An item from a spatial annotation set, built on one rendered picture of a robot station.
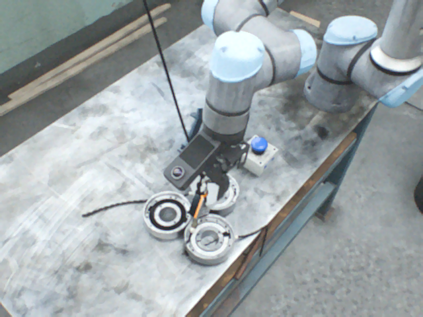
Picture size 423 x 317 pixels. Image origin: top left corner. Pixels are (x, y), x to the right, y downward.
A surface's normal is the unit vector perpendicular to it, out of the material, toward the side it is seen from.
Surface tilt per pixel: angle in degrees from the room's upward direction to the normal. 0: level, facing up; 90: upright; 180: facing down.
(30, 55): 90
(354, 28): 8
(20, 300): 0
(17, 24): 90
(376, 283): 0
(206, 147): 22
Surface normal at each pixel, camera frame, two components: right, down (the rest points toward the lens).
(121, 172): 0.03, -0.62
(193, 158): -0.20, -0.33
